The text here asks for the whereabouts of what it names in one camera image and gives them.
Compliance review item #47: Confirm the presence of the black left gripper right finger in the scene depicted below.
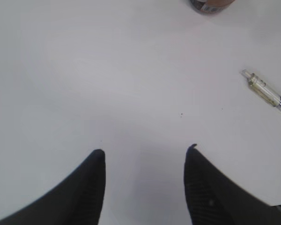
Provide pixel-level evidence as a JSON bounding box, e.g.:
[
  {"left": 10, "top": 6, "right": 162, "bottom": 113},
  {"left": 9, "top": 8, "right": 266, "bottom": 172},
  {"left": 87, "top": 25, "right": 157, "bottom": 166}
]
[{"left": 184, "top": 144, "right": 281, "bottom": 225}]

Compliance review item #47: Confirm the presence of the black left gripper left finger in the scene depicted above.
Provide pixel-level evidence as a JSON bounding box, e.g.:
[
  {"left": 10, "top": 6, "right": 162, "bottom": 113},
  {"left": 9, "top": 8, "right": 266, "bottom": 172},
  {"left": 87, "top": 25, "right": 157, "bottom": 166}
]
[{"left": 0, "top": 149, "right": 106, "bottom": 225}]

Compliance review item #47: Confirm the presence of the brown coffee drink bottle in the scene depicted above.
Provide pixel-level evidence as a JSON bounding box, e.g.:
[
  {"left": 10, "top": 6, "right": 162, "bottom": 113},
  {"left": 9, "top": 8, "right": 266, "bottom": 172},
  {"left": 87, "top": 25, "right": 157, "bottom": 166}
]
[{"left": 186, "top": 0, "right": 235, "bottom": 15}]

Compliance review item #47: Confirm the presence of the white green pen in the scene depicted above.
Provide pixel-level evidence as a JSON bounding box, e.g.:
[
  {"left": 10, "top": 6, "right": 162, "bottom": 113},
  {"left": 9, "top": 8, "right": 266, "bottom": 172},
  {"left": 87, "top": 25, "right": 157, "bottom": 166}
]
[{"left": 241, "top": 69, "right": 281, "bottom": 112}]

